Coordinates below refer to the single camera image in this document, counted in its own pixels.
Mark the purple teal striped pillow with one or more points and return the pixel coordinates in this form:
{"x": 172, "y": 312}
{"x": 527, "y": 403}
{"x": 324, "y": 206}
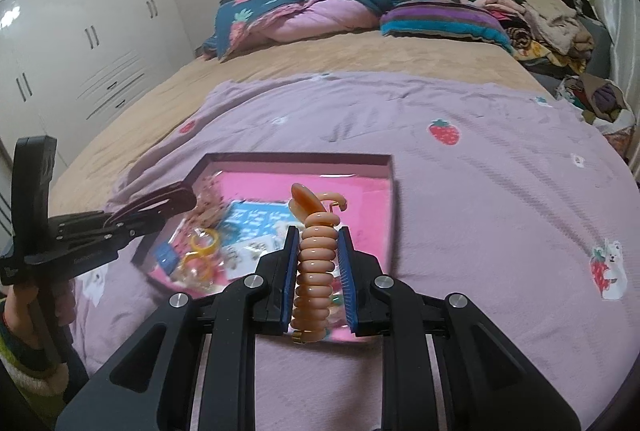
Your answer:
{"x": 444, "y": 19}

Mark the white curtain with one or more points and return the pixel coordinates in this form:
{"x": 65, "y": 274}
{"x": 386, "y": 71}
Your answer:
{"x": 621, "y": 18}

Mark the tan bed sheet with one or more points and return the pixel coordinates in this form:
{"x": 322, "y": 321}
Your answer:
{"x": 89, "y": 180}

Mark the person's left hand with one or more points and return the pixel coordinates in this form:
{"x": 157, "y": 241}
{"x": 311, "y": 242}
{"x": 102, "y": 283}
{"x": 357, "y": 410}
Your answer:
{"x": 16, "y": 313}

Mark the blue printed card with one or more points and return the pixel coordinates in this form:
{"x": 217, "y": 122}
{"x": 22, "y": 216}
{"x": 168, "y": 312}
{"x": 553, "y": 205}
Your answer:
{"x": 248, "y": 220}

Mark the navy pink floral quilt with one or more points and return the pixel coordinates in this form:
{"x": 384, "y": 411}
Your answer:
{"x": 243, "y": 25}

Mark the pile of clothes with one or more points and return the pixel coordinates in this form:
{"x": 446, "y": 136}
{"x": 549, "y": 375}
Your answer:
{"x": 553, "y": 38}

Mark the dark purple shallow box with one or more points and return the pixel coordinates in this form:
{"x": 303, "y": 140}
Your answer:
{"x": 254, "y": 190}

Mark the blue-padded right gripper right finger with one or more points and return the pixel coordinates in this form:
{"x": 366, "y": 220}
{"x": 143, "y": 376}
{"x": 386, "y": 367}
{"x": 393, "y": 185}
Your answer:
{"x": 444, "y": 361}

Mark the orange spiral hair clip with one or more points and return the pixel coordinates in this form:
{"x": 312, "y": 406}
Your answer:
{"x": 315, "y": 260}

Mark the lilac strawberry print blanket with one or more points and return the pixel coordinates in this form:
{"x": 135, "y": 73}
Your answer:
{"x": 501, "y": 195}

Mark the blue small hair clip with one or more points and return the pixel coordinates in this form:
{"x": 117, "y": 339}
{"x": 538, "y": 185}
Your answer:
{"x": 166, "y": 258}

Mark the bag of clothes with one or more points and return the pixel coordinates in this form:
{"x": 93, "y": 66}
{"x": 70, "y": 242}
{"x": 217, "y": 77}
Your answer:
{"x": 599, "y": 101}

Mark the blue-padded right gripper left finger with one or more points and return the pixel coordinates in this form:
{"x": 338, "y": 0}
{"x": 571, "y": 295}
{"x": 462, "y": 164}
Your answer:
{"x": 192, "y": 360}

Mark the maroon snap hair clip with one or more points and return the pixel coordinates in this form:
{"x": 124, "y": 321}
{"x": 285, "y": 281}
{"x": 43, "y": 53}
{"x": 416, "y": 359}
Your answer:
{"x": 166, "y": 201}

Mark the green striped sleeve forearm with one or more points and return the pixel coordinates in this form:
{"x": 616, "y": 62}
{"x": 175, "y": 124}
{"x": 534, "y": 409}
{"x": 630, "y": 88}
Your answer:
{"x": 42, "y": 384}

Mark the white wardrobe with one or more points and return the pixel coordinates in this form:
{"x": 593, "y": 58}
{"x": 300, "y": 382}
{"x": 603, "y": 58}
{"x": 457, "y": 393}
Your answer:
{"x": 69, "y": 68}

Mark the brown dotted fabric bow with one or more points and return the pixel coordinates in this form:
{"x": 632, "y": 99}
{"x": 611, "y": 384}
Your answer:
{"x": 211, "y": 206}

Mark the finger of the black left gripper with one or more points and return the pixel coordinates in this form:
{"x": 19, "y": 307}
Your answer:
{"x": 77, "y": 223}
{"x": 106, "y": 242}

